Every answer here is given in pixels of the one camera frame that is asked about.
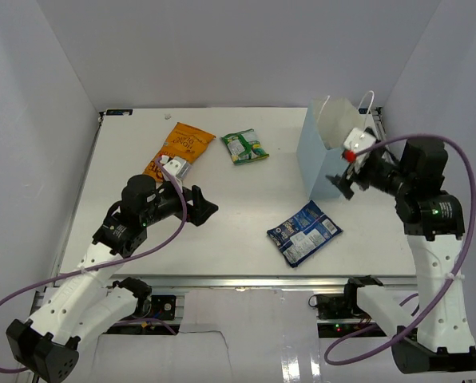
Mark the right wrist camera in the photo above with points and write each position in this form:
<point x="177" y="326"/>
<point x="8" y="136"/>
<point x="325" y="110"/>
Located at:
<point x="356" y="141"/>

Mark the black label sticker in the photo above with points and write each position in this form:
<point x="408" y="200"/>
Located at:
<point x="118" y="112"/>

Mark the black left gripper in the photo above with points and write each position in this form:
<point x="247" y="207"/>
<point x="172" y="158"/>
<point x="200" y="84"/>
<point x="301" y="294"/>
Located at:
<point x="201" y="209"/>

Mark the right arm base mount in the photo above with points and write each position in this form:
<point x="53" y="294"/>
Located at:
<point x="333" y="306"/>

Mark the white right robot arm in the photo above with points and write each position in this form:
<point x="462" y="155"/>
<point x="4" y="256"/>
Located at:
<point x="437" y="338"/>

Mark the orange potato chips bag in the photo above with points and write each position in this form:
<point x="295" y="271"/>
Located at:
<point x="185" y="141"/>

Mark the light blue paper bag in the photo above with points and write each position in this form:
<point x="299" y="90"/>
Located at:
<point x="328" y="122"/>

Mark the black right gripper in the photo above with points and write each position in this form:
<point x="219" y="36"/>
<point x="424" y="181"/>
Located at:
<point x="343" y="183"/>

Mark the white front cardboard panel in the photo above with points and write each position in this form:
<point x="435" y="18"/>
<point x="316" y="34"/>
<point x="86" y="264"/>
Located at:
<point x="232" y="336"/>

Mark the green snack bag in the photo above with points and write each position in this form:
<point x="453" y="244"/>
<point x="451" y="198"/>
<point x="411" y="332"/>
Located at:
<point x="244" y="147"/>

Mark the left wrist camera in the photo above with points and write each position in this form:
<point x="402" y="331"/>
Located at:
<point x="175" y="166"/>

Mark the blue cookie bag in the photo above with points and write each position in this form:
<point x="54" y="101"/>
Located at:
<point x="303" y="234"/>

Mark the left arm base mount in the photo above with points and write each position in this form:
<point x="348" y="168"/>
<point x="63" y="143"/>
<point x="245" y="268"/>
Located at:
<point x="155" y="306"/>

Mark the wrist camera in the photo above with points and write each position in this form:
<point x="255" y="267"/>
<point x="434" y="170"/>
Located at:
<point x="356" y="141"/>
<point x="175" y="166"/>

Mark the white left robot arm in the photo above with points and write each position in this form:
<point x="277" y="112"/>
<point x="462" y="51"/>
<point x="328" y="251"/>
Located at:
<point x="87" y="304"/>

